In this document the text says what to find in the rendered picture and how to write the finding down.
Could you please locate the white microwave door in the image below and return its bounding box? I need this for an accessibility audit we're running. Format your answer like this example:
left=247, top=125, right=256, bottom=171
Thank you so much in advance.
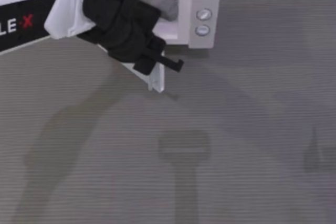
left=97, top=43, right=166, bottom=94

